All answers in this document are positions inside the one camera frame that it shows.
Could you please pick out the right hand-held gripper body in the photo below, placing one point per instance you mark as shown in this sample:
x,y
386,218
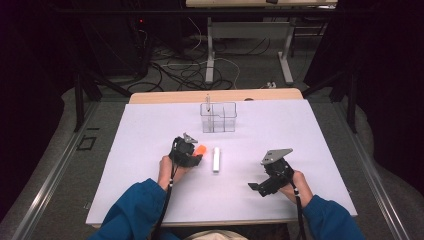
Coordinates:
x,y
278,168

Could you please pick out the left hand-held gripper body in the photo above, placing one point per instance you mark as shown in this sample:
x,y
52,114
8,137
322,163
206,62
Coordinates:
x,y
181,151

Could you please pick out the orange highlighter pen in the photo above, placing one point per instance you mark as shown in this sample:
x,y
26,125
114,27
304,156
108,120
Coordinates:
x,y
200,150

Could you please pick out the clear acrylic pen organizer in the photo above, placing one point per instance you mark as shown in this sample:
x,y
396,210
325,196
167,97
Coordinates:
x,y
220,116

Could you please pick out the clear plastic pen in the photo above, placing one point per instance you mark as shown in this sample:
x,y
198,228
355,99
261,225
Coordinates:
x,y
207,106

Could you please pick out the person's left hand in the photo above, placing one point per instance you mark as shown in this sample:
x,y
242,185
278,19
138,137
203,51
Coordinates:
x,y
166,171

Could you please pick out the person's right hand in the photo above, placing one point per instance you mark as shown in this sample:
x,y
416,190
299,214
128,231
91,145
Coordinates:
x,y
298,188

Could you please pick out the white rectangular capped stick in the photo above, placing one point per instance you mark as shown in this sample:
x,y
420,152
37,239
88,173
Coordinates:
x,y
216,159

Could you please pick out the white table cover sheet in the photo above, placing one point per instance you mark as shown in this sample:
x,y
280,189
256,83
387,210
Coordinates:
x,y
233,200

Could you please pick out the person's beige lap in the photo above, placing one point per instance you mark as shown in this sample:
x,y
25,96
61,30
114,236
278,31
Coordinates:
x,y
215,235

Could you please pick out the white power plug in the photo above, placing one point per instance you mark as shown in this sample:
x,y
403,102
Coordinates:
x,y
271,85

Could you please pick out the black metal stand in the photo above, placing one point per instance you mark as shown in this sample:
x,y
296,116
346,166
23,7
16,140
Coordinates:
x,y
86,90
346,90

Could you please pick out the black computer tower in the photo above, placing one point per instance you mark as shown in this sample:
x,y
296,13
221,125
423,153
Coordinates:
x,y
116,43

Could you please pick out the desk with white metal legs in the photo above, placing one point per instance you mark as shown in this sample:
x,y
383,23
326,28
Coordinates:
x,y
250,30

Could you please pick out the aluminium floor rail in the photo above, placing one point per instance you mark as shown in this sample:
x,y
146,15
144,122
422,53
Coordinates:
x,y
376,180
50,180

